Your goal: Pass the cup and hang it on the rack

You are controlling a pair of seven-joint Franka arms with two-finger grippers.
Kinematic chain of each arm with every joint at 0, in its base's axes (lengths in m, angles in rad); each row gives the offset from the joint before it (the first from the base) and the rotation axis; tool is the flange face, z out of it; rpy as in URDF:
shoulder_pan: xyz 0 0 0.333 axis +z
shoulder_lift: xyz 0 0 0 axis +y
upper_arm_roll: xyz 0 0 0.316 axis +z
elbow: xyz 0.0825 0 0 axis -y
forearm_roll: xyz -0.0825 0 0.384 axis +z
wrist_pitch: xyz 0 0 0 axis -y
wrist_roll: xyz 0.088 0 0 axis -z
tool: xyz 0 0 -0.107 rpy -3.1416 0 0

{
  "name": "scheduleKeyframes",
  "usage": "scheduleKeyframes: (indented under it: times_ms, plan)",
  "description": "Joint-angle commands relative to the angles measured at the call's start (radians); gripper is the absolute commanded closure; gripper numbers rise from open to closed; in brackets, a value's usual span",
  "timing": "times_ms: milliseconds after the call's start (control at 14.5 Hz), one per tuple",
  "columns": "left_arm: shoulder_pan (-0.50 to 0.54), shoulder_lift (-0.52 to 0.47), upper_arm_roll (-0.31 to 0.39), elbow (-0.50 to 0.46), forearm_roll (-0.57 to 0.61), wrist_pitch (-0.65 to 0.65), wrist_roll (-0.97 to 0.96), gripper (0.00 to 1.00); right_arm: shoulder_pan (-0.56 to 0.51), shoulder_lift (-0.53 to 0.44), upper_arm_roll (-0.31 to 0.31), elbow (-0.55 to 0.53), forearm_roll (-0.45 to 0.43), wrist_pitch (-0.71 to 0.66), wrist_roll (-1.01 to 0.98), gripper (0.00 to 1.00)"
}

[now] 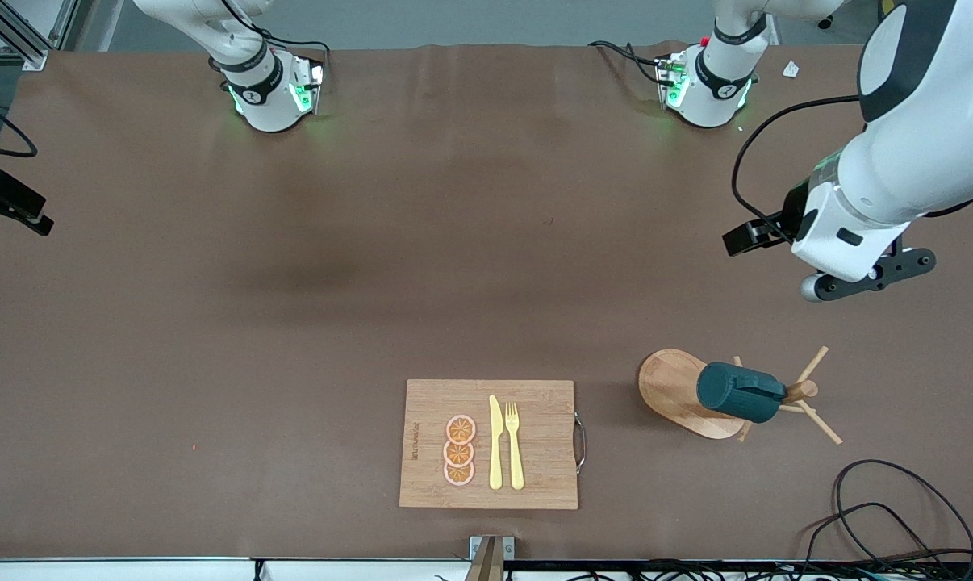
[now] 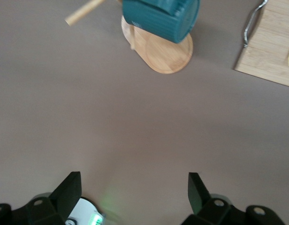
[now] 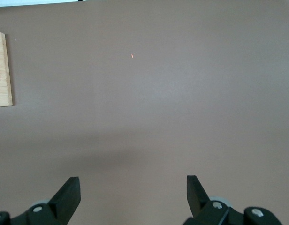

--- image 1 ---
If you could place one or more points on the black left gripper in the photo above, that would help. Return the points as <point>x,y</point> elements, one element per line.
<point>794,213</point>

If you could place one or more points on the teal ribbed mug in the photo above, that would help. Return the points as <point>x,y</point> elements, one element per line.
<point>737,393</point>

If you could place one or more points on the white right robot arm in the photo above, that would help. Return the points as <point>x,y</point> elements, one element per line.
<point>269,105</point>

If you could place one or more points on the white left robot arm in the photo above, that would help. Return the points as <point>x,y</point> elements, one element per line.
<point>922,161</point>

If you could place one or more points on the wooden mug rack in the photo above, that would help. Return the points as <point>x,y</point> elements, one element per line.
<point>668,387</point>

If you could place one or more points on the white paper scrap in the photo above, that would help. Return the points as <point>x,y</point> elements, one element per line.
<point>791,70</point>

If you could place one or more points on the black caster wheel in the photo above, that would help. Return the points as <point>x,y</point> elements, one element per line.
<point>825,20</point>

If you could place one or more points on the wooden cutting board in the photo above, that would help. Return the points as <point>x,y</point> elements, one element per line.
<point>551,403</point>

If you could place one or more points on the yellow plastic fork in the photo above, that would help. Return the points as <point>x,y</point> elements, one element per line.
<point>515,452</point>

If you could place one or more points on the yellow plastic knife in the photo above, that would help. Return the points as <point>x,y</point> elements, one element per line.
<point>495,444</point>

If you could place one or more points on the orange slice toy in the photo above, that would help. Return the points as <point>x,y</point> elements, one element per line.
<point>461,428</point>
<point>458,474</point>
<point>458,453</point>

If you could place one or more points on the brown table cover sheet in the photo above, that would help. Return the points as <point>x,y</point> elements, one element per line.
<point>293,323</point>

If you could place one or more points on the grey metal bracket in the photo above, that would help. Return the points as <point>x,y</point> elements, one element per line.
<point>478,549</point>

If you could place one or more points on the black clamp mount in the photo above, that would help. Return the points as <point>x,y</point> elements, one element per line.
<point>10,202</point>

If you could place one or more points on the aluminium frame profile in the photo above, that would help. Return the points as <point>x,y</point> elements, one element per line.
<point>31,58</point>

